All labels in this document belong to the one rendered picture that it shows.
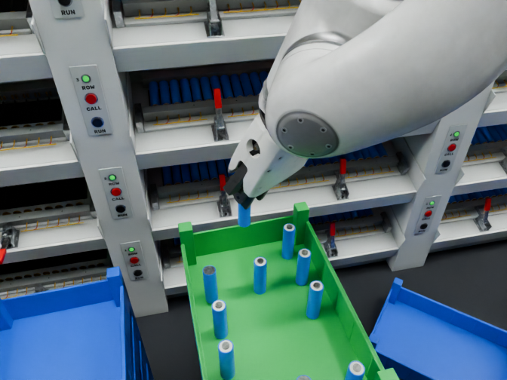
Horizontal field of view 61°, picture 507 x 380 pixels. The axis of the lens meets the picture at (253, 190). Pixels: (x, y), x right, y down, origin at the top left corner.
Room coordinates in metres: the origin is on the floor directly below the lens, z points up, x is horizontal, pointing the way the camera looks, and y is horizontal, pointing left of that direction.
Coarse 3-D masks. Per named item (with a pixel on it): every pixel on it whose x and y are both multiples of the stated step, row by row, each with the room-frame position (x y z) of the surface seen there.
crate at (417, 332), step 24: (384, 312) 0.63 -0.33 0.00; (408, 312) 0.63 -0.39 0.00; (432, 312) 0.62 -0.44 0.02; (456, 312) 0.59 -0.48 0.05; (384, 336) 0.56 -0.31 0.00; (408, 336) 0.56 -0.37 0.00; (432, 336) 0.56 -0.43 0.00; (456, 336) 0.56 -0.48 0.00; (480, 336) 0.56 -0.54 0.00; (504, 336) 0.54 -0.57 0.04; (384, 360) 0.48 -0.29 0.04; (408, 360) 0.50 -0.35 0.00; (432, 360) 0.50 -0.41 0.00; (456, 360) 0.50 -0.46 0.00; (480, 360) 0.50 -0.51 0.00; (504, 360) 0.50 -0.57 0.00
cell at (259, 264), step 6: (258, 258) 0.40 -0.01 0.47; (264, 258) 0.40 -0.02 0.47; (258, 264) 0.39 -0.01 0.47; (264, 264) 0.39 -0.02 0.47; (258, 270) 0.38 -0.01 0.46; (264, 270) 0.39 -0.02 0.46; (258, 276) 0.38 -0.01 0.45; (264, 276) 0.39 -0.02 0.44; (258, 282) 0.38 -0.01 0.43; (264, 282) 0.39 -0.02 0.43; (258, 288) 0.38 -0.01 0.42; (264, 288) 0.39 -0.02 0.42
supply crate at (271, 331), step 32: (256, 224) 0.48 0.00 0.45; (192, 256) 0.44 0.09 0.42; (224, 256) 0.46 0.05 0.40; (256, 256) 0.46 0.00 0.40; (320, 256) 0.42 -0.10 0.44; (192, 288) 0.39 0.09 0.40; (224, 288) 0.39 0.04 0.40; (288, 288) 0.39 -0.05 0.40; (256, 320) 0.34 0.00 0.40; (288, 320) 0.34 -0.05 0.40; (320, 320) 0.34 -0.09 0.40; (352, 320) 0.31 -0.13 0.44; (256, 352) 0.29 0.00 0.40; (288, 352) 0.29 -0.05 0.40; (320, 352) 0.29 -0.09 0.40; (352, 352) 0.29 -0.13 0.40
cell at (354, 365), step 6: (354, 360) 0.25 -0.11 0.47; (348, 366) 0.24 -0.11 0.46; (354, 366) 0.24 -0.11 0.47; (360, 366) 0.24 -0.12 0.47; (348, 372) 0.24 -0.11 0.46; (354, 372) 0.23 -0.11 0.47; (360, 372) 0.23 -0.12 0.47; (348, 378) 0.23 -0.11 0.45; (354, 378) 0.23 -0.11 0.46; (360, 378) 0.23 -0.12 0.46
